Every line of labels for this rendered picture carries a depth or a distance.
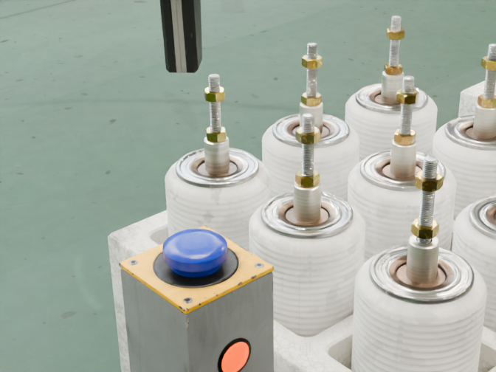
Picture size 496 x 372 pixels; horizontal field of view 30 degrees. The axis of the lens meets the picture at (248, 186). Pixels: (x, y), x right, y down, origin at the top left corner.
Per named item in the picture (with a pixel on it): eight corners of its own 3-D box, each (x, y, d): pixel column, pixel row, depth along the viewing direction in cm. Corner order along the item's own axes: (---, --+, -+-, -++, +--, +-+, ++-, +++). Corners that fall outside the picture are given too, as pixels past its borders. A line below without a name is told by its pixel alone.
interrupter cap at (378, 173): (419, 150, 87) (420, 144, 87) (461, 185, 80) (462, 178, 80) (345, 163, 85) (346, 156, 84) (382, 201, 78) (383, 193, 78)
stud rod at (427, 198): (413, 250, 67) (420, 156, 64) (425, 247, 67) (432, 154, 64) (421, 257, 66) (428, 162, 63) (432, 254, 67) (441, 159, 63)
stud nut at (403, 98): (415, 96, 80) (416, 87, 80) (421, 103, 79) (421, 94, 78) (393, 97, 80) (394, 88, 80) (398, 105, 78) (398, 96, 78)
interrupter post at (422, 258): (432, 290, 66) (436, 251, 65) (400, 283, 67) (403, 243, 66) (441, 273, 68) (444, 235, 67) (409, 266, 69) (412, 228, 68)
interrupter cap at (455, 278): (460, 318, 63) (460, 310, 63) (355, 293, 66) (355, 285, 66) (483, 263, 69) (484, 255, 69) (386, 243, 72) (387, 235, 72)
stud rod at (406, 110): (407, 154, 82) (412, 74, 79) (410, 159, 81) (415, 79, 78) (396, 155, 82) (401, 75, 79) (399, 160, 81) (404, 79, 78)
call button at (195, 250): (240, 271, 58) (240, 243, 57) (190, 296, 56) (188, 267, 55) (201, 246, 61) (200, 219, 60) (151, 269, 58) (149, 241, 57)
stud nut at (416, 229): (407, 229, 67) (407, 219, 66) (426, 224, 67) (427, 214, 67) (421, 242, 65) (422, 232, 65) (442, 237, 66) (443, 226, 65)
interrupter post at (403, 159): (407, 166, 84) (410, 133, 82) (421, 178, 82) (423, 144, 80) (384, 170, 83) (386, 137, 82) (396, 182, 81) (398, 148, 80)
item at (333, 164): (291, 253, 105) (291, 105, 96) (368, 277, 100) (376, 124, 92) (246, 294, 98) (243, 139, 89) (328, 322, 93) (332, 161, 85)
